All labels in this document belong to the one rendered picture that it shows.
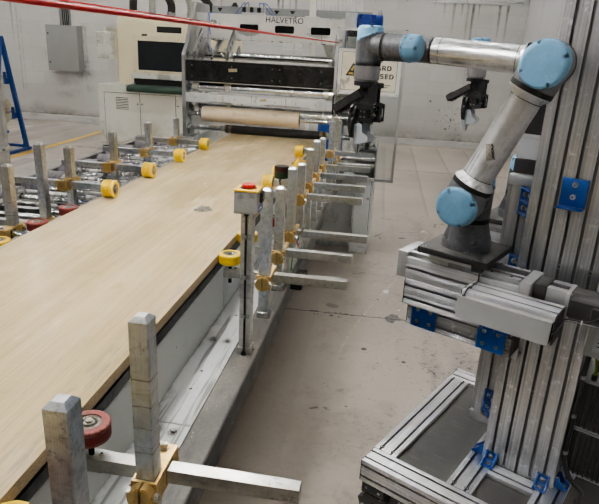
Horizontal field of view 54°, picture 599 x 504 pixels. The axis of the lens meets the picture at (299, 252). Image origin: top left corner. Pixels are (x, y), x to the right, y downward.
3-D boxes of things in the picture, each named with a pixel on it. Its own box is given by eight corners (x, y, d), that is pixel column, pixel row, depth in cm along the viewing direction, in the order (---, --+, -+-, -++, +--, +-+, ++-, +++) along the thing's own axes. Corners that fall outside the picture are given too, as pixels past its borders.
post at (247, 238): (254, 348, 184) (257, 210, 169) (250, 355, 180) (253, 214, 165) (240, 346, 185) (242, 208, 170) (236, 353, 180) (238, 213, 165)
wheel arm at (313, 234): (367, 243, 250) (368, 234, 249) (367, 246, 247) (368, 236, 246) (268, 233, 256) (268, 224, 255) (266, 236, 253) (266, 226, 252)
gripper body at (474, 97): (479, 110, 234) (484, 79, 230) (459, 108, 239) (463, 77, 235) (486, 109, 240) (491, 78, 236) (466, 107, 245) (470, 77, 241)
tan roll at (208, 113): (364, 131, 467) (366, 115, 463) (363, 133, 456) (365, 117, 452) (192, 119, 487) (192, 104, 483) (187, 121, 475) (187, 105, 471)
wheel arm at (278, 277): (346, 289, 205) (347, 277, 203) (345, 292, 202) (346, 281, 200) (225, 276, 211) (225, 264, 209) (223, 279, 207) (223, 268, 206)
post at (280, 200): (281, 303, 234) (286, 185, 218) (280, 306, 231) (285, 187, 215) (273, 302, 234) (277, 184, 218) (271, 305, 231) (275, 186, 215)
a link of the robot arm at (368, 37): (380, 24, 162) (352, 24, 166) (376, 66, 165) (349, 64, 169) (391, 26, 168) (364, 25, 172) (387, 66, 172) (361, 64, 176)
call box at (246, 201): (262, 211, 171) (263, 185, 168) (257, 218, 164) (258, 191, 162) (239, 209, 172) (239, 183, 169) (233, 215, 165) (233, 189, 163)
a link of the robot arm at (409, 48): (431, 34, 166) (395, 33, 172) (417, 32, 157) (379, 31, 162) (427, 63, 169) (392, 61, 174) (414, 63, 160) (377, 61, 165)
